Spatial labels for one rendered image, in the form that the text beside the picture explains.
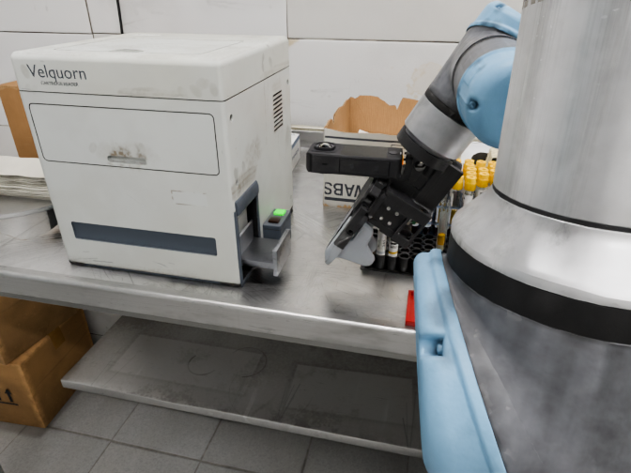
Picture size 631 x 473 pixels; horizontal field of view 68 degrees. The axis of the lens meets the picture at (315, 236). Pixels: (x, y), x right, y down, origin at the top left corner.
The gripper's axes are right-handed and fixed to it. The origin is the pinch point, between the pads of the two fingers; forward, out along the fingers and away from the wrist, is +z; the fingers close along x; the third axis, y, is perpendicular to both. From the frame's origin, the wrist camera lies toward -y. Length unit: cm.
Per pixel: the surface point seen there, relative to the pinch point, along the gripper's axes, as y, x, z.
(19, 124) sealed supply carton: -68, 31, 33
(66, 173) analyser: -35.3, -4.3, 8.4
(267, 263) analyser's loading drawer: -6.2, -3.2, 4.4
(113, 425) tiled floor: -20, 31, 118
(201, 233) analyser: -15.7, -4.4, 5.1
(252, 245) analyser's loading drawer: -9.4, 0.8, 6.2
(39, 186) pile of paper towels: -51, 16, 32
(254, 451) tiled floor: 22, 32, 94
